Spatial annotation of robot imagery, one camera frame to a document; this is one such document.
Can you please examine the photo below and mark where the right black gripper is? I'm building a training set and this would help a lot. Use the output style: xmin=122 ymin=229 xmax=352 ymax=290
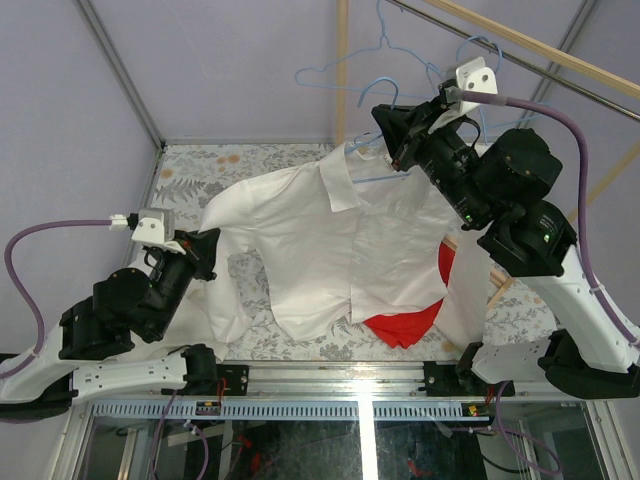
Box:
xmin=372 ymin=92 xmax=491 ymax=225

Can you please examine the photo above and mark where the blue wire hanger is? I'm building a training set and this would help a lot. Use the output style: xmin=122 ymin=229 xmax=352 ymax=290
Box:
xmin=344 ymin=75 xmax=416 ymax=185
xmin=424 ymin=33 xmax=504 ymax=146
xmin=293 ymin=1 xmax=444 ymax=100

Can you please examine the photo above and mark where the cream white garment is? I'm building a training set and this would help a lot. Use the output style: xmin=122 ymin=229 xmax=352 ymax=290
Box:
xmin=94 ymin=279 xmax=236 ymax=364

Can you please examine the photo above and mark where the white button shirt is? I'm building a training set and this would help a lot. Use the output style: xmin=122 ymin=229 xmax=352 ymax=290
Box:
xmin=199 ymin=145 xmax=491 ymax=348

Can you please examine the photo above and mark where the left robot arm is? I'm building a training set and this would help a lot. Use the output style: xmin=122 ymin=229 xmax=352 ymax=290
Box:
xmin=1 ymin=229 xmax=220 ymax=423

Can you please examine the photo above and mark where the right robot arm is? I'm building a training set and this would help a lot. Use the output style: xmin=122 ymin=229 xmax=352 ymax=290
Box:
xmin=372 ymin=98 xmax=639 ymax=400

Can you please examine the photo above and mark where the red shirt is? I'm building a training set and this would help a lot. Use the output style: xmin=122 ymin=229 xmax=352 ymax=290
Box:
xmin=364 ymin=242 xmax=455 ymax=349

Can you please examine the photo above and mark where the metal hanging rod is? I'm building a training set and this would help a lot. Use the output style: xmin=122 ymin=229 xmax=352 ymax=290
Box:
xmin=389 ymin=1 xmax=639 ymax=123

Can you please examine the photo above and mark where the floral table mat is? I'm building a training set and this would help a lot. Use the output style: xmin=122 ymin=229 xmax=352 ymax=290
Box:
xmin=151 ymin=144 xmax=556 ymax=362

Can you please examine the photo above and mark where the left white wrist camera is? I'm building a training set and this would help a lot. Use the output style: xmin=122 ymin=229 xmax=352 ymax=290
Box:
xmin=109 ymin=208 xmax=185 ymax=254

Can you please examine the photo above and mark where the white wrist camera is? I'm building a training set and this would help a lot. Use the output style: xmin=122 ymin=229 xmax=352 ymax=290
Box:
xmin=109 ymin=208 xmax=185 ymax=254
xmin=439 ymin=56 xmax=498 ymax=94

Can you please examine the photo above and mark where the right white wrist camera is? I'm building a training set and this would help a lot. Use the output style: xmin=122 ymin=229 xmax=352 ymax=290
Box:
xmin=439 ymin=56 xmax=498 ymax=94

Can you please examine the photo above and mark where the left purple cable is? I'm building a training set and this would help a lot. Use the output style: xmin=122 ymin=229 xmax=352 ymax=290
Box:
xmin=0 ymin=219 xmax=114 ymax=381

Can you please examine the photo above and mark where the wooden rack frame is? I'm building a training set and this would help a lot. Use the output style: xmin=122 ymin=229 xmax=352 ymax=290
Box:
xmin=332 ymin=0 xmax=640 ymax=311

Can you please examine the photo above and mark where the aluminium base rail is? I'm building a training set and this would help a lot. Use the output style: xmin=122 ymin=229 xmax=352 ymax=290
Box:
xmin=74 ymin=359 xmax=616 ymax=421

